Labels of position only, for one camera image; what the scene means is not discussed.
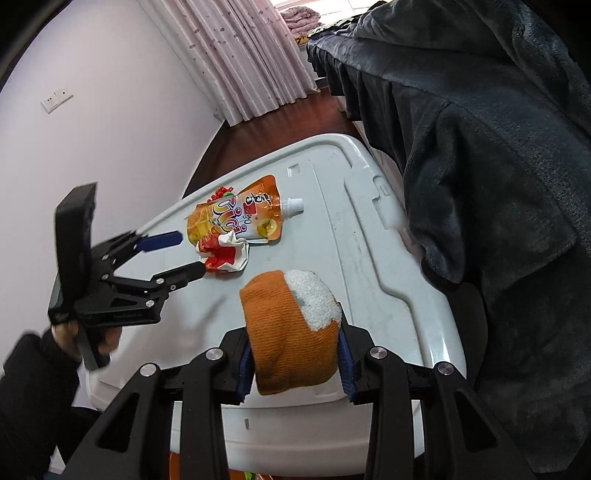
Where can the pink dotted curtain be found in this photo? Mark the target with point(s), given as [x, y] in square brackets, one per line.
[249, 55]

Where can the person's left forearm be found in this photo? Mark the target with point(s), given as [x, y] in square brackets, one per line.
[32, 406]

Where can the white wall socket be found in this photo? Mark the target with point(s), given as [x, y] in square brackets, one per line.
[57, 100]

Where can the person's left hand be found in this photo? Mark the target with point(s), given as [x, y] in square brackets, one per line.
[111, 340]

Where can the grey plastic storage box lid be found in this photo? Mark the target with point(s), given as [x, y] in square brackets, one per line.
[351, 230]

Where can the orange drink pouch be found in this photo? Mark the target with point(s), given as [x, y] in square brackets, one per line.
[231, 217]

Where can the orange knit foam roll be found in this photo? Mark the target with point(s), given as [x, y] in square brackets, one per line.
[291, 337]

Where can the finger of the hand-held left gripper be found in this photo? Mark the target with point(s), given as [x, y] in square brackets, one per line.
[184, 272]
[161, 240]

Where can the dark fleece blanket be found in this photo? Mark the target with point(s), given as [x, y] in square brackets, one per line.
[498, 161]

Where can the folded pink quilts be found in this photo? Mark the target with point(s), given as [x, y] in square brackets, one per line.
[300, 25]

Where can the red white wrapper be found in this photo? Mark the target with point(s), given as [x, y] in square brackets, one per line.
[226, 256]

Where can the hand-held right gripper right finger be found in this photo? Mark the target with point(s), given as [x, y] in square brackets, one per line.
[345, 369]

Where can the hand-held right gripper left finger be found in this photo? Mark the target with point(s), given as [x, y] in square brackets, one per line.
[244, 369]

